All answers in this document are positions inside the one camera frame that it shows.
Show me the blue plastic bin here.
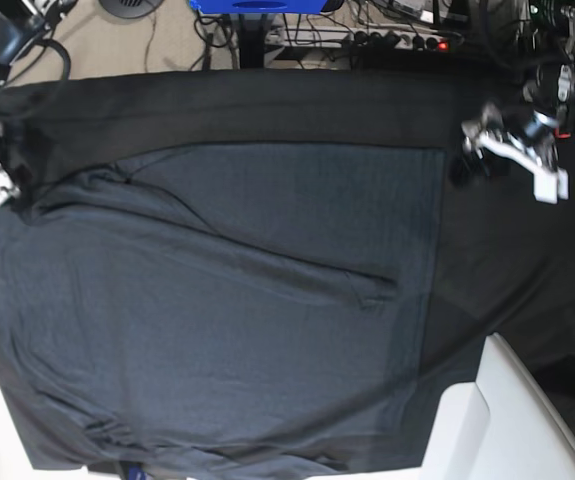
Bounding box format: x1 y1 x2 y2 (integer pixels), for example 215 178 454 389
189 0 327 15

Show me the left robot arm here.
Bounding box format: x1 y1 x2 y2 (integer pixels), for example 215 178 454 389
449 1 575 203

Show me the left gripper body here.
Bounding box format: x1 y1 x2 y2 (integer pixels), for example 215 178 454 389
461 102 560 175

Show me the round black floor base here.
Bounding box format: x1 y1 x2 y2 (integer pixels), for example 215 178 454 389
99 0 163 20

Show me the black table cloth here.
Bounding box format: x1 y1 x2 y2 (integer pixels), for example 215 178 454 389
0 69 575 474

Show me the dark grey T-shirt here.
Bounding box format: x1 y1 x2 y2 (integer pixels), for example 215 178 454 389
0 144 445 479

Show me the white chair right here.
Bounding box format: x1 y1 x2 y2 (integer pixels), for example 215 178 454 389
420 334 575 480

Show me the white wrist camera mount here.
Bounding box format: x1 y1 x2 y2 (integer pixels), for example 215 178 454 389
533 169 569 204

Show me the black power strip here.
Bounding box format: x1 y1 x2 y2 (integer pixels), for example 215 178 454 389
265 25 462 53

